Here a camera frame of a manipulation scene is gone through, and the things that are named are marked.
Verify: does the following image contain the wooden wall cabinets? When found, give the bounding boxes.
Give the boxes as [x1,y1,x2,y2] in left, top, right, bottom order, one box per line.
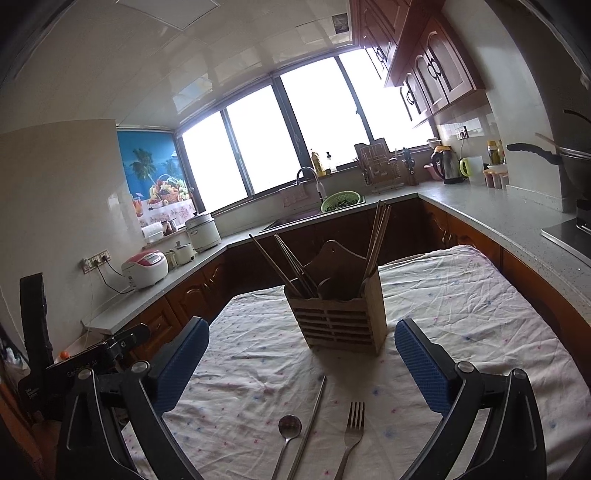
[348,0,486,128]

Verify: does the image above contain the scissors and tool holder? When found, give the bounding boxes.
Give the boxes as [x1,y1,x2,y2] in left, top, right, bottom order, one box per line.
[401,148,419,186]

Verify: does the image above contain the metal spoon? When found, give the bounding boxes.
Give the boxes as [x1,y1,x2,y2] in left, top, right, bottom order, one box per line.
[270,414,303,480]

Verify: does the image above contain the green colander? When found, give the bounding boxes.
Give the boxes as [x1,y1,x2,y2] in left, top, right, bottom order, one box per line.
[321,191,361,214]

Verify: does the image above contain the fruit and palm wall poster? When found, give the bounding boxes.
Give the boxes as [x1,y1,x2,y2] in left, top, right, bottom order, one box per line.
[116,130,195,228]

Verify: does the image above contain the kitchen faucet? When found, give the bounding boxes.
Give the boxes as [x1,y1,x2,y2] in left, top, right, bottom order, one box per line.
[295,167,327,209]

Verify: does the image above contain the green plastic cup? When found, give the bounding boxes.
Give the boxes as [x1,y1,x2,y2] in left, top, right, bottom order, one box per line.
[459,156,484,179]

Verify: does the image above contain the metal dish rack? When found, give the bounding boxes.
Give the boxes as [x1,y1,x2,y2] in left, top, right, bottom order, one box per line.
[353,137,407,191]

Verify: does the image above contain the wall outlet with plugs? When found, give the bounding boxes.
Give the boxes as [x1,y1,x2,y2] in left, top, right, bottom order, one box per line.
[83,250,113,271]

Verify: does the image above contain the kitchen sink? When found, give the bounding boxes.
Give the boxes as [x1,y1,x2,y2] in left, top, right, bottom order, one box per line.
[259,203,366,234]

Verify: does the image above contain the induction cooktop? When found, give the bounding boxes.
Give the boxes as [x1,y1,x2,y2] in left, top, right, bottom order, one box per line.
[541,217,591,256]

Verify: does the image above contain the black upright object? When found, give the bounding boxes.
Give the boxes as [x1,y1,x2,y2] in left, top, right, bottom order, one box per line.
[18,272,57,416]

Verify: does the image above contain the wooden utensil holder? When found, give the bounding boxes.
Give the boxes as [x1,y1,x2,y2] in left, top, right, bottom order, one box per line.
[283,240,389,355]

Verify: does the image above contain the steel electric kettle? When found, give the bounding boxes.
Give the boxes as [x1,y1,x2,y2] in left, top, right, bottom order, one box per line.
[431,145,467,185]

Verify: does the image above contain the dark chopstick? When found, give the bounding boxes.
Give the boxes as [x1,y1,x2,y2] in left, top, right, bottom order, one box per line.
[249,233,298,286]
[274,234,315,297]

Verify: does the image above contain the grey kitchen countertop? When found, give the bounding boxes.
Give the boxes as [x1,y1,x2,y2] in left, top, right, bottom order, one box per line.
[83,180,591,334]

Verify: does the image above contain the black-handled wok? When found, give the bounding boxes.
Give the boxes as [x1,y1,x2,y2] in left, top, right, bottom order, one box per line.
[506,108,591,174]

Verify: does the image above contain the small white cooking pot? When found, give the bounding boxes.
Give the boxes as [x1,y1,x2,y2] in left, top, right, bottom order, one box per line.
[173,240,197,267]

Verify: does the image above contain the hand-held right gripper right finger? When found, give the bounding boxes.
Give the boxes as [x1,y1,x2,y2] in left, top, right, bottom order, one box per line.
[394,318,548,480]

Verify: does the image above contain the large white rice cooker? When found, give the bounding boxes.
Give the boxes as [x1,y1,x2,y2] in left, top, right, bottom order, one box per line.
[185,211,222,253]

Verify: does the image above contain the person's left forearm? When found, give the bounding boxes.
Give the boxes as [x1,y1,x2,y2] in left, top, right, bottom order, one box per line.
[0,388,63,480]

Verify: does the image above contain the kitchen window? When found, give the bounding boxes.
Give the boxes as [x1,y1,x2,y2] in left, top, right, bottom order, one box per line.
[178,48,435,211]

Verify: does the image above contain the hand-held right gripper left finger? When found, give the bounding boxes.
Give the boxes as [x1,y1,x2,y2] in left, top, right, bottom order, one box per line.
[55,317,211,480]

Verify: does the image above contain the pink and white rice cooker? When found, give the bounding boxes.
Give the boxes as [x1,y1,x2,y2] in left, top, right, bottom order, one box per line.
[121,249,169,291]

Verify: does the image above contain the row of spice jars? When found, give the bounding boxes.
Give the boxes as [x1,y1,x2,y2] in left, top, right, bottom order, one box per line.
[482,168,509,190]

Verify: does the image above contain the wooden base cabinets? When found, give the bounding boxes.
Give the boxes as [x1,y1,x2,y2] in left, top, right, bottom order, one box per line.
[124,198,591,370]

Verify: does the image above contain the metal fork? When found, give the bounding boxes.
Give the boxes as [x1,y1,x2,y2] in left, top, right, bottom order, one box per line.
[333,401,365,480]

